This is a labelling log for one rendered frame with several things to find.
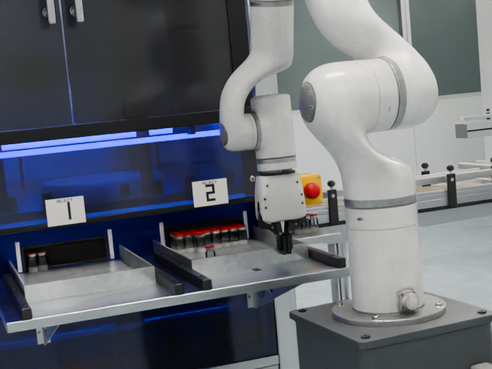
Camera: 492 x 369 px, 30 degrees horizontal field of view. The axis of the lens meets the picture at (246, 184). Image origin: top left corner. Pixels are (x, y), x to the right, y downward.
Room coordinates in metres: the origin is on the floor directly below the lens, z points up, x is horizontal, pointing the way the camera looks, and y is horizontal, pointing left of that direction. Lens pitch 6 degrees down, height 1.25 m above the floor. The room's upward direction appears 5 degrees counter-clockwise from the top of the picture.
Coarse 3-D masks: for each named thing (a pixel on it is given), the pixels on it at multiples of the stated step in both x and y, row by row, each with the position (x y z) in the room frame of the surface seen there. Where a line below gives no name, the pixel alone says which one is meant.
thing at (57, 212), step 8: (48, 200) 2.03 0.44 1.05; (56, 200) 2.03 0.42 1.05; (64, 200) 2.04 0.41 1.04; (72, 200) 2.05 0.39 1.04; (80, 200) 2.05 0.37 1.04; (48, 208) 2.03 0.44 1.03; (56, 208) 2.03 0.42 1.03; (64, 208) 2.04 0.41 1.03; (72, 208) 2.05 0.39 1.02; (80, 208) 2.05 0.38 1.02; (48, 216) 2.03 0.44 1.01; (56, 216) 2.03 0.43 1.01; (64, 216) 2.04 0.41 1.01; (72, 216) 2.04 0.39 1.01; (80, 216) 2.05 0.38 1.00; (48, 224) 2.03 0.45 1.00; (56, 224) 2.03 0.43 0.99; (64, 224) 2.04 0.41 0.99
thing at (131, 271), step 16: (128, 256) 2.06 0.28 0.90; (16, 272) 1.91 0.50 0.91; (48, 272) 2.06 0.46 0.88; (64, 272) 2.04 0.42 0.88; (80, 272) 2.02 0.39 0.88; (96, 272) 2.00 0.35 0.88; (112, 272) 1.81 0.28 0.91; (128, 272) 1.82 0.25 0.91; (144, 272) 1.83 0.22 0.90; (32, 288) 1.76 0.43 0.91; (48, 288) 1.77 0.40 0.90; (64, 288) 1.78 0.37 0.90; (80, 288) 1.79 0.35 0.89; (96, 288) 1.80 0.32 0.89; (112, 288) 1.81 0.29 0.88
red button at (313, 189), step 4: (308, 184) 2.20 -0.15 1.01; (312, 184) 2.20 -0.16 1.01; (316, 184) 2.20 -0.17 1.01; (304, 188) 2.21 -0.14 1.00; (308, 188) 2.20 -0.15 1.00; (312, 188) 2.20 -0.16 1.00; (316, 188) 2.20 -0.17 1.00; (304, 192) 2.21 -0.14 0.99; (308, 192) 2.20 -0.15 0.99; (312, 192) 2.20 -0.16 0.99; (316, 192) 2.20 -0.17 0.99; (320, 192) 2.21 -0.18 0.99; (308, 196) 2.20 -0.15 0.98; (312, 196) 2.20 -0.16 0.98; (316, 196) 2.20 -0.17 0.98
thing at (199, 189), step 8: (192, 184) 2.14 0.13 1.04; (200, 184) 2.14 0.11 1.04; (216, 184) 2.16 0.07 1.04; (224, 184) 2.16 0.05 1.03; (200, 192) 2.14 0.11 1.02; (216, 192) 2.15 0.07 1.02; (224, 192) 2.16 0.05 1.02; (200, 200) 2.14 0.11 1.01; (216, 200) 2.15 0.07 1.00; (224, 200) 2.16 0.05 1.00
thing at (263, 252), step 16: (256, 240) 2.24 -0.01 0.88; (272, 240) 2.14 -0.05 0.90; (176, 256) 1.98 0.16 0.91; (192, 256) 2.09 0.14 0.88; (224, 256) 1.89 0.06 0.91; (240, 256) 1.90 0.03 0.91; (256, 256) 1.91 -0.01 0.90; (272, 256) 1.92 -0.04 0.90; (288, 256) 1.93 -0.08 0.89; (304, 256) 1.94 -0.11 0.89; (208, 272) 1.87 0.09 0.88
